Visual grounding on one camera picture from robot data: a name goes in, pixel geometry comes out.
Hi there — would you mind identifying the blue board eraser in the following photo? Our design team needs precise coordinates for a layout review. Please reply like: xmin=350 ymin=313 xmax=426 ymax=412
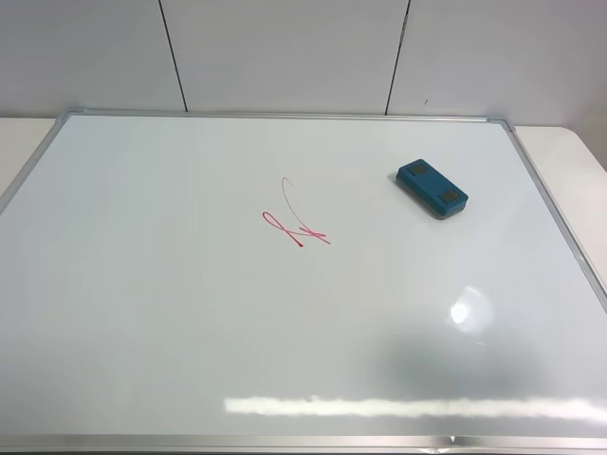
xmin=395 ymin=159 xmax=469 ymax=220

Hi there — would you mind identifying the red marker scribble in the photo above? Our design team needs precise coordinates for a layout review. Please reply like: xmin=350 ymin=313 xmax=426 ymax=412
xmin=262 ymin=177 xmax=331 ymax=248

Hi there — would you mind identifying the white whiteboard with aluminium frame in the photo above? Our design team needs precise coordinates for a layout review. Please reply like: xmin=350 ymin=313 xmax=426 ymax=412
xmin=1 ymin=111 xmax=606 ymax=454

